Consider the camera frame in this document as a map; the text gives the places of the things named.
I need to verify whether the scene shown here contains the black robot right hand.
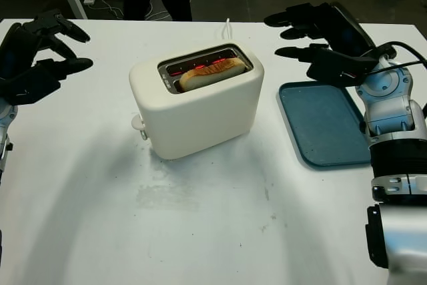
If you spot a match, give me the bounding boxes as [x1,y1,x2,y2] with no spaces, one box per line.
[263,1,377,81]

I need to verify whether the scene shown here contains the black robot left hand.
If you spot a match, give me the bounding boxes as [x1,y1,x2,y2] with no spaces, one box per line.
[0,11,94,82]

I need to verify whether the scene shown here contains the slice of toast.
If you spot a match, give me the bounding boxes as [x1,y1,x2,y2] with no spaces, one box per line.
[179,57,246,92]

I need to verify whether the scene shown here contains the white two-slot toaster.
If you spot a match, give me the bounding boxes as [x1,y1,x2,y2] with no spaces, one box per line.
[128,43,266,161]

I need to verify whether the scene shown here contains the blue plastic tray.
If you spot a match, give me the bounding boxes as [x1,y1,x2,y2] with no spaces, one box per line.
[278,80,373,168]

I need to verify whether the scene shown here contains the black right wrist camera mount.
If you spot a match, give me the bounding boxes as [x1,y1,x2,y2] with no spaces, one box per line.
[333,56,380,87]

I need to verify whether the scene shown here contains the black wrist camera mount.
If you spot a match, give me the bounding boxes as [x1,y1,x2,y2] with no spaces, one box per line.
[1,74,63,105]
[333,56,380,87]

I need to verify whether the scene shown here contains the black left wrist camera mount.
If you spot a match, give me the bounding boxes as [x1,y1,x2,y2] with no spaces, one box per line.
[1,74,63,105]

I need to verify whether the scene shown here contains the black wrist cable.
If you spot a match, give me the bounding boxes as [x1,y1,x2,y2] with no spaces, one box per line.
[365,41,427,75]

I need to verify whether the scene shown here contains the white floor cable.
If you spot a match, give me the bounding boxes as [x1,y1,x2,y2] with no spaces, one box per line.
[95,0,125,19]

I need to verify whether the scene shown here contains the white toaster power cable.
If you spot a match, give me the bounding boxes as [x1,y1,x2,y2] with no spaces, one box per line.
[213,17,234,41]

